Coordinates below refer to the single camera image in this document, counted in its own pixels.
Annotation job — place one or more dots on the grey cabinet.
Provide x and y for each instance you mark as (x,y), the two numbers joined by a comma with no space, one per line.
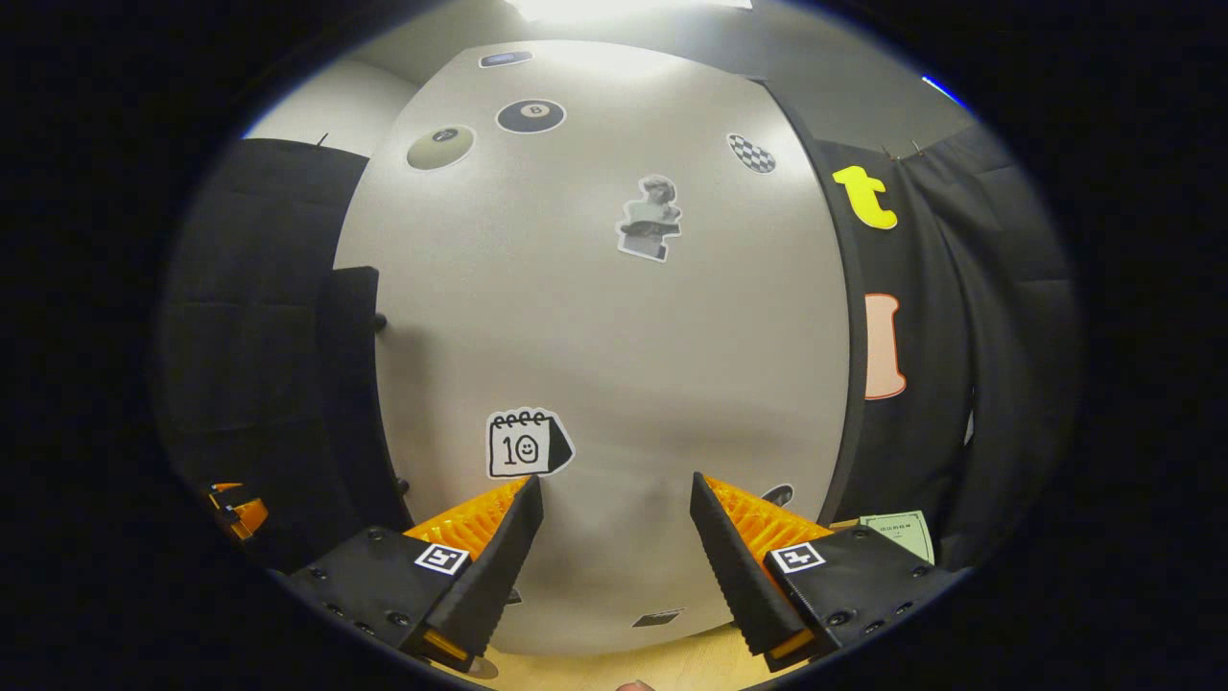
(857,403)

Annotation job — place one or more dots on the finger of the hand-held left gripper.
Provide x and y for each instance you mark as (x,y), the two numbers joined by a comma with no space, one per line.
(240,511)

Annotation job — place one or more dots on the long ceiling light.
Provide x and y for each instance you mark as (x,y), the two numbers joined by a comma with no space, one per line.
(624,8)

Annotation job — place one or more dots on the black backdrop cloth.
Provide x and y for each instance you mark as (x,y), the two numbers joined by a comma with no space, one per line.
(249,336)

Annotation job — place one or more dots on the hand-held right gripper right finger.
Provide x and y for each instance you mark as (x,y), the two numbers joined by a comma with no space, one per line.
(743,576)

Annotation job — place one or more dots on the grey cabinet door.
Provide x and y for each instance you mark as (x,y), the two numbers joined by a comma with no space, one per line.
(624,336)

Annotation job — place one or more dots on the green book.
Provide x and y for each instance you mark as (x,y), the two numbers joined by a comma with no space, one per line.
(902,533)

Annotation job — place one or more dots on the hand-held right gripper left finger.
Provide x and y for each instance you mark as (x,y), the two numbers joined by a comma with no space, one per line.
(494,566)

